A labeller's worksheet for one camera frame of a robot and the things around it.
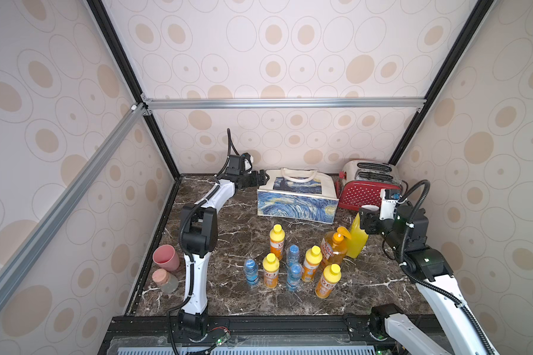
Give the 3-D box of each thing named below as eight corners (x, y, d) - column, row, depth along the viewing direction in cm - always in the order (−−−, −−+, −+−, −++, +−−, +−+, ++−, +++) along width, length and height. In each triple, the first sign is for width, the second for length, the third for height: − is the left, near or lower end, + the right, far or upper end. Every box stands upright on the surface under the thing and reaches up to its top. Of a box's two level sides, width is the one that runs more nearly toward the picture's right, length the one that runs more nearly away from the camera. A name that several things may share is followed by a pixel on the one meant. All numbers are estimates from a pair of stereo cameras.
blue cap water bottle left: (248, 285, 85) (244, 269, 72) (248, 275, 88) (245, 258, 75) (258, 285, 85) (256, 269, 72) (258, 275, 88) (256, 258, 75)
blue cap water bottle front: (286, 291, 84) (289, 276, 71) (286, 280, 86) (289, 263, 74) (298, 291, 84) (303, 276, 71) (297, 280, 86) (301, 263, 74)
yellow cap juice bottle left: (264, 289, 84) (262, 265, 66) (264, 279, 87) (262, 253, 69) (277, 289, 84) (279, 265, 66) (277, 279, 87) (279, 253, 69)
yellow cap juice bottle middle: (300, 284, 85) (308, 260, 67) (299, 272, 88) (306, 245, 71) (312, 285, 85) (323, 260, 67) (310, 272, 88) (320, 245, 71)
